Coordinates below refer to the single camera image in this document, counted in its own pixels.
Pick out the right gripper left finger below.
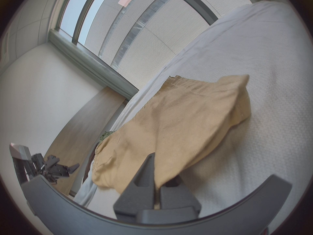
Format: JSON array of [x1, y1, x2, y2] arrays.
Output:
[[113, 152, 156, 218]]

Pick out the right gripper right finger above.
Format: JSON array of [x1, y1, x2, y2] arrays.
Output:
[[160, 175, 202, 214]]

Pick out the green garment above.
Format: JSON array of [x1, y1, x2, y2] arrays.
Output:
[[99, 131, 115, 142]]

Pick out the bed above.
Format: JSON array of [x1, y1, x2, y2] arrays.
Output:
[[43, 0, 313, 220]]

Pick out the tan shorts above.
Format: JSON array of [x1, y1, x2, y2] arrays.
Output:
[[92, 74, 252, 195]]

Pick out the dark brown garment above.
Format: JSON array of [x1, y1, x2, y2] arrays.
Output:
[[84, 153, 96, 179]]

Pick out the window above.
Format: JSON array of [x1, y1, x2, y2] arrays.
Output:
[[59, 0, 253, 90]]

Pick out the pale grey garment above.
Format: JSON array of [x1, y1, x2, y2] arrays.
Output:
[[73, 162, 101, 207]]

